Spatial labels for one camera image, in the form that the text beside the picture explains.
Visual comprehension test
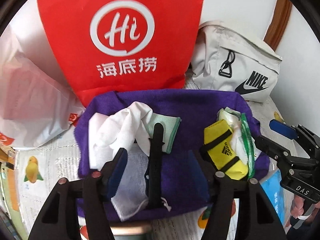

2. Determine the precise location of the green wet wipe packet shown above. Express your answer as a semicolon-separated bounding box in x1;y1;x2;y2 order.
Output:
240;113;255;179

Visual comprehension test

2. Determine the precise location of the white mesh pouch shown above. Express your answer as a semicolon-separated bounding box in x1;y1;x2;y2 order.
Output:
111;113;181;222

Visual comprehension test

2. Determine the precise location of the white tissue wad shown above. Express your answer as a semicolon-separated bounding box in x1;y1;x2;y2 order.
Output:
230;122;248;165

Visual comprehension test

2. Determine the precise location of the green tissue pack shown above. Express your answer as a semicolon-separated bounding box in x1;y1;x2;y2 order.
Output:
217;107;241;129

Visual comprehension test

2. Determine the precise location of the yellow black sports strap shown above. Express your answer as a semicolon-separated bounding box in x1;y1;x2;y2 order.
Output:
199;119;250;181

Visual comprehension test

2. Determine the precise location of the black watch strap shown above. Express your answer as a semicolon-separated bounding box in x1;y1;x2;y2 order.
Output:
145;122;167;209

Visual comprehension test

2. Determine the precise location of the white cloth glove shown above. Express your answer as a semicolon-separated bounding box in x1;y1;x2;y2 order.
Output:
109;101;153;155

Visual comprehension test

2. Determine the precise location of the person's right hand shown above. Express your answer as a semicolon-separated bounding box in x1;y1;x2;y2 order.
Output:
290;195;320;225

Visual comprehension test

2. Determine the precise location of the dark green tea tin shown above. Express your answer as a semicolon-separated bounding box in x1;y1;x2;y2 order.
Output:
111;221;153;240

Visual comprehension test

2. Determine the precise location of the blue tissue box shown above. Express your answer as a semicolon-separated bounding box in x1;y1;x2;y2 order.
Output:
260;170;285;225

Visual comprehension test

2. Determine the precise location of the fruit print tablecloth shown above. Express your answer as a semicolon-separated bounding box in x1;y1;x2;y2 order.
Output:
16;98;296;239

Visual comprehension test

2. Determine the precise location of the grey Nike waist bag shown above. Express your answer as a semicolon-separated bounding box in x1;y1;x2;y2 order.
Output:
185;20;282;102

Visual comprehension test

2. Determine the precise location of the purple fabric tray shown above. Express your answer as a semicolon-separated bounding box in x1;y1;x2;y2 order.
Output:
74;89;261;220

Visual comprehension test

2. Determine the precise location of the wooden nightstand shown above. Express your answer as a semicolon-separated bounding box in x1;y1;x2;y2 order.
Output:
1;145;19;219

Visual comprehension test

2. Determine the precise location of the white Miniso plastic bag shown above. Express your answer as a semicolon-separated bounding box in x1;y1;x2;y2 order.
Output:
0;24;87;148

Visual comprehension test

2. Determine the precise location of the red Haidilao paper bag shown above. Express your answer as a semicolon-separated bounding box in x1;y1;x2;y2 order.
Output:
37;0;203;106

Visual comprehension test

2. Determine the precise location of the brown wooden door frame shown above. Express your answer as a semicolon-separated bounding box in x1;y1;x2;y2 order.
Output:
264;0;292;51

